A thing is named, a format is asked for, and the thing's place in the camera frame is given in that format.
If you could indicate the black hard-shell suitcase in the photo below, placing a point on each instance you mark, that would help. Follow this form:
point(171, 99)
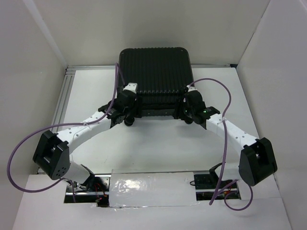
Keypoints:
point(161, 73)

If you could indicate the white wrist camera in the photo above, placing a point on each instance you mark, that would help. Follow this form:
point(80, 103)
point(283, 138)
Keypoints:
point(133, 87)
point(190, 88)

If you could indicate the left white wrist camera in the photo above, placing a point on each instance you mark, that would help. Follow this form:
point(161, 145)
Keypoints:
point(133, 87)

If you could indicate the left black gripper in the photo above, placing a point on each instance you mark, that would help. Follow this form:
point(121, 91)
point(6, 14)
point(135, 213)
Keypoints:
point(136, 112)

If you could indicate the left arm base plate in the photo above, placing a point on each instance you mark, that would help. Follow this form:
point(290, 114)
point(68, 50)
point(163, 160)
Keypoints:
point(96, 193)

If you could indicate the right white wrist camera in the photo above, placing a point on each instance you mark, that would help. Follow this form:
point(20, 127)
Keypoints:
point(190, 88)

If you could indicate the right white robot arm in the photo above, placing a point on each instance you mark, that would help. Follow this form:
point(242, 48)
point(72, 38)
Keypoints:
point(256, 157)

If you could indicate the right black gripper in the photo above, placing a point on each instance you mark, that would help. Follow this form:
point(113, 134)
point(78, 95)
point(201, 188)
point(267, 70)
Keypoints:
point(180, 105)

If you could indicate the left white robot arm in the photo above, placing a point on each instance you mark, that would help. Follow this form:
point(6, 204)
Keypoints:
point(53, 151)

